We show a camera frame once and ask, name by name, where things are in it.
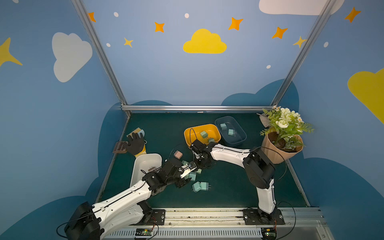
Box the blue plug cluster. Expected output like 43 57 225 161
189 172 197 181
220 123 227 131

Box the green plug cluster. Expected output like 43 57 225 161
200 131 208 139

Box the blue plug isolated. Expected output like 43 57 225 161
228 129 237 136

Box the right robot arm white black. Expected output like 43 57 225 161
190 140 277 215

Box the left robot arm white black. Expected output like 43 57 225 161
63 159 192 240

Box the yellow storage box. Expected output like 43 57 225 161
184 124 221 149

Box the white storage tray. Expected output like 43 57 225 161
130 154 162 187

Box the blue storage box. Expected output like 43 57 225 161
215 116 247 147

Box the black rubber glove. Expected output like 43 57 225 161
123 133 146 157

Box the yellow blue sponge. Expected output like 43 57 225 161
127 128 145 138

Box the brown grid drain cover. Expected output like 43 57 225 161
113 141 128 154

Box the potted artificial flower plant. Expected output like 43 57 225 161
260 106 314 165

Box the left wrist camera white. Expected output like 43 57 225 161
180 163 197 178

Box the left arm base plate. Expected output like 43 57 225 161
136 209 166 226

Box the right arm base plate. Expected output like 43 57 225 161
242 208 285 225

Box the aluminium frame back bar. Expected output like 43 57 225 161
122 105 273 112

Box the aluminium frame rail front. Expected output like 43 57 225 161
102 207 334 240

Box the aluminium frame right post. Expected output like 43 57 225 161
270 0 337 106

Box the aluminium frame post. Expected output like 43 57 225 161
72 0 132 119
270 0 337 106

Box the aluminium frame left post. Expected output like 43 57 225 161
72 0 132 119

